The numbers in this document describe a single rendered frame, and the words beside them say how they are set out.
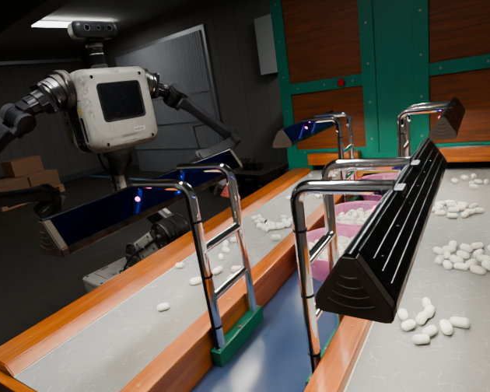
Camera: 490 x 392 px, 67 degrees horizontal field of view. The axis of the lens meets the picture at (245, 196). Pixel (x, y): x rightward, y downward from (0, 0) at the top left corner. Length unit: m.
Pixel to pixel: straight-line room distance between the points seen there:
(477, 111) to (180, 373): 1.75
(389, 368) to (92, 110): 1.34
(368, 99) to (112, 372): 1.76
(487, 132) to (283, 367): 1.57
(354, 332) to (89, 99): 1.27
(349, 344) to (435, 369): 0.15
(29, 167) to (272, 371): 7.05
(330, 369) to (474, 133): 1.58
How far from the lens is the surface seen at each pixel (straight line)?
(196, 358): 0.90
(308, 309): 0.72
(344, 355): 0.79
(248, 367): 0.93
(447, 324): 0.90
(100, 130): 1.62
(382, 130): 2.15
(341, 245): 1.26
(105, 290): 1.22
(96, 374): 0.94
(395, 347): 0.86
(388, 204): 0.52
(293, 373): 0.90
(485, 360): 0.86
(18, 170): 7.58
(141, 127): 1.72
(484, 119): 2.10
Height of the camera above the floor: 1.28
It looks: 16 degrees down
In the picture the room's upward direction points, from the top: 9 degrees counter-clockwise
